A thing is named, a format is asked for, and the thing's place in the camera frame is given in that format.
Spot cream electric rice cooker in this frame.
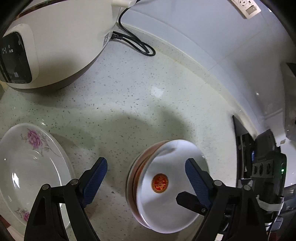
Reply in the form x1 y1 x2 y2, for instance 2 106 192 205
1 1 135 90

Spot red banded white bowl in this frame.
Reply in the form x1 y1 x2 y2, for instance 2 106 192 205
125 140 209 234

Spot black power cable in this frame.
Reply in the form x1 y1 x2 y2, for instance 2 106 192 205
111 0 156 57

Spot white wall socket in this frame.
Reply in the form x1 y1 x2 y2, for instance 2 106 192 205
231 0 261 19

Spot white plate pink flowers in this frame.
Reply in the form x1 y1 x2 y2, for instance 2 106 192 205
1 123 75 235

